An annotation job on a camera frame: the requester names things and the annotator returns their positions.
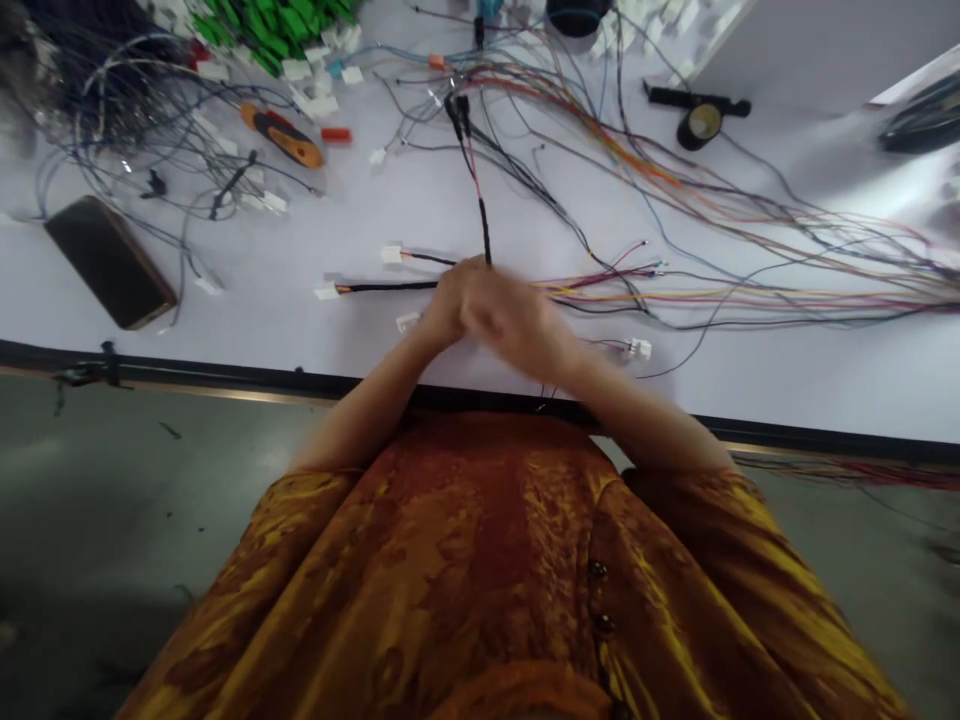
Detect black cylindrical container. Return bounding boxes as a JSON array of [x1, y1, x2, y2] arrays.
[[545, 0, 607, 37]]

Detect person's left fingers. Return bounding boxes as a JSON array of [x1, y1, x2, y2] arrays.
[[437, 256, 491, 313]]

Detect person's left hand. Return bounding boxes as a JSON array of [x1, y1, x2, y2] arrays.
[[422, 256, 491, 344]]

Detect black flat device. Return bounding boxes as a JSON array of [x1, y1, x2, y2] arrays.
[[878, 74, 960, 155]]

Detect pile of white connectors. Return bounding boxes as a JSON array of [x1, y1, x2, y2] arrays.
[[592, 0, 721, 76]]

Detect orange and black hand tool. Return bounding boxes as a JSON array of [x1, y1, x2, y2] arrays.
[[238, 101, 325, 170]]

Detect black bar tool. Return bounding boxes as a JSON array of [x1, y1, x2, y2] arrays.
[[643, 80, 753, 118]]

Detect person's body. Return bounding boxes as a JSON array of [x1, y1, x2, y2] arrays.
[[112, 408, 913, 720]]

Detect tangle of thin wires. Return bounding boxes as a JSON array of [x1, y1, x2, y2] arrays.
[[0, 14, 331, 331]]

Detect pile of green connectors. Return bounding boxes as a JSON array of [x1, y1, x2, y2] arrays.
[[191, 0, 369, 76]]

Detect multicoloured wire harness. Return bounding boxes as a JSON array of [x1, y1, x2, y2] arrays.
[[313, 44, 960, 391]]

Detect brown smartphone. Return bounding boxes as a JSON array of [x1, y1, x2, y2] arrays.
[[42, 194, 179, 332]]

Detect person's right hand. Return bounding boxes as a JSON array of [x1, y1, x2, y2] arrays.
[[464, 272, 577, 370]]

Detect black tape roll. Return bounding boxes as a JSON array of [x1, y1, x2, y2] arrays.
[[676, 103, 727, 153]]

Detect black clamp with cable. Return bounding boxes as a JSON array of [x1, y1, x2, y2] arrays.
[[52, 341, 135, 391]]

